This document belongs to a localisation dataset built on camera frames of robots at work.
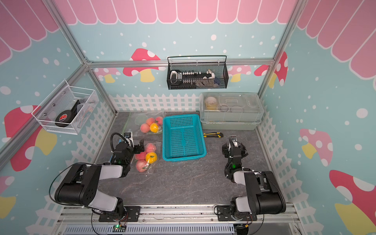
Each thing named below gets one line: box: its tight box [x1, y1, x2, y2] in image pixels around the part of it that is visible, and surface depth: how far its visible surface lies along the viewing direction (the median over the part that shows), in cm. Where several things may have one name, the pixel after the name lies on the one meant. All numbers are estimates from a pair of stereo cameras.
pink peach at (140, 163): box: [135, 159, 148, 173], surface depth 87 cm
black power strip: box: [170, 70, 212, 87], surface depth 89 cm
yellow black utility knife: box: [203, 132, 224, 139], surface depth 108 cm
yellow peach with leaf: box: [145, 151, 158, 164], surface depth 91 cm
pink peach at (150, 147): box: [144, 142, 157, 153], surface depth 94 cm
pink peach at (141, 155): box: [134, 150, 147, 160], surface depth 91 cm
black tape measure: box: [54, 99, 81, 128], surface depth 71 cm
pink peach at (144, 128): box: [140, 123, 150, 134], surface depth 105 cm
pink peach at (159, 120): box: [155, 116, 164, 126], surface depth 110 cm
